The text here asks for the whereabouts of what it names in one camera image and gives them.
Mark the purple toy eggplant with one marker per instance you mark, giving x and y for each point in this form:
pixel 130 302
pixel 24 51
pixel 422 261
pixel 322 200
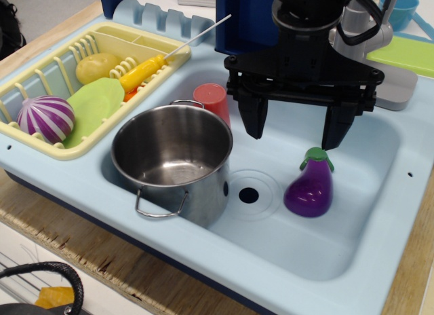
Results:
pixel 311 194

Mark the yellow dish rack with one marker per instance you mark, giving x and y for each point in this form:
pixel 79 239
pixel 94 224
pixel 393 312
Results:
pixel 54 74

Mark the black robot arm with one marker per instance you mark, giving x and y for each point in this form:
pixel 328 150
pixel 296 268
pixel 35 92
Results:
pixel 304 25

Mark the dark blue back panel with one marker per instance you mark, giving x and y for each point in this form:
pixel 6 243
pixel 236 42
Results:
pixel 250 27

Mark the blue plastic cup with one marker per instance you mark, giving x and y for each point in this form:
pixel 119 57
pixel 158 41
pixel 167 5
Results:
pixel 400 13

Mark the red plastic cup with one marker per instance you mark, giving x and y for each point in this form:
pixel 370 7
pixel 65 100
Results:
pixel 214 98

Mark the yellow toy potato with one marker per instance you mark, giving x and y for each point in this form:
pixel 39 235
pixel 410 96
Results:
pixel 95 66

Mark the yellow object bottom left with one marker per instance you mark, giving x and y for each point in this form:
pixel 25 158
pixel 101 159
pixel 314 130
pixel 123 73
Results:
pixel 51 297

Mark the yellow handled white stick tool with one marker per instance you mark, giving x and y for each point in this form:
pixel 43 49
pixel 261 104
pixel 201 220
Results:
pixel 133 78

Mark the green plastic cutting board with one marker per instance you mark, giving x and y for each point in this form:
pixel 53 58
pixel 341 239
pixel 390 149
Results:
pixel 410 54

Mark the stainless steel pot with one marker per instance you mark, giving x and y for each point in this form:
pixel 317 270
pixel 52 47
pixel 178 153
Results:
pixel 176 157

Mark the orange toy piece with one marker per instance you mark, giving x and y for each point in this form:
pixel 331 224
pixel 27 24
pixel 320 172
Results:
pixel 128 96

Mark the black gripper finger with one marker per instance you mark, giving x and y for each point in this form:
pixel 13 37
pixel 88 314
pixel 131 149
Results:
pixel 253 110
pixel 338 121

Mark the light blue toy sink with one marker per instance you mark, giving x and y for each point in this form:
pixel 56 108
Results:
pixel 342 262

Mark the purple white toy onion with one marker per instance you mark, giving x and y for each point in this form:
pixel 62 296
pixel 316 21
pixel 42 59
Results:
pixel 50 116

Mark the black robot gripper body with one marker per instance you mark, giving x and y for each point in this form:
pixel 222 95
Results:
pixel 329 79

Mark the green plastic plate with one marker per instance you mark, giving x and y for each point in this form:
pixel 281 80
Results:
pixel 93 104

